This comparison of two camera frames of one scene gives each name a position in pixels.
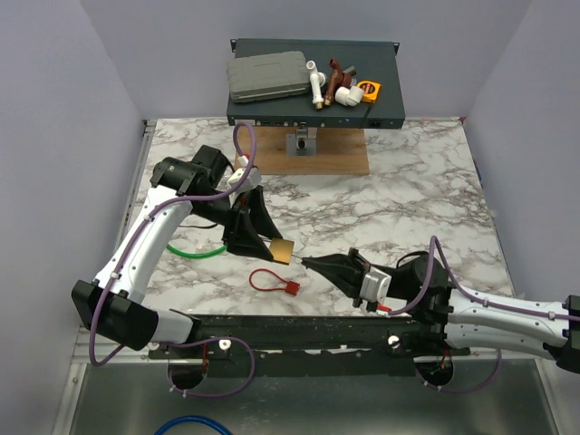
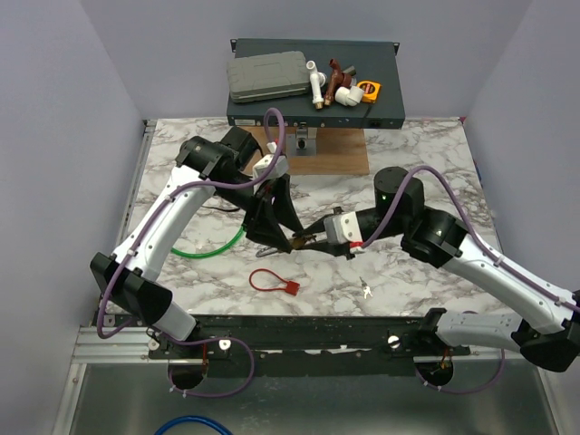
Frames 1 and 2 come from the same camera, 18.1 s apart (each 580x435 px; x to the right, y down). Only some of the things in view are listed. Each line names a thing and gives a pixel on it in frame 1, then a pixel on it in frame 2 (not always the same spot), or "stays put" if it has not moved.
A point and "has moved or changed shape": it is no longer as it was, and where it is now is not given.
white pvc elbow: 349,96 stays put
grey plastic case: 269,75 stays put
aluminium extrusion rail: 104,348 stays put
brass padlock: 282,250 has moved or changed shape
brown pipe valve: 337,80 stays put
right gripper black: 347,272 to 334,249
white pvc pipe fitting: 317,79 stays put
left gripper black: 239,235 to 272,199
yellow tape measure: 371,91 stays put
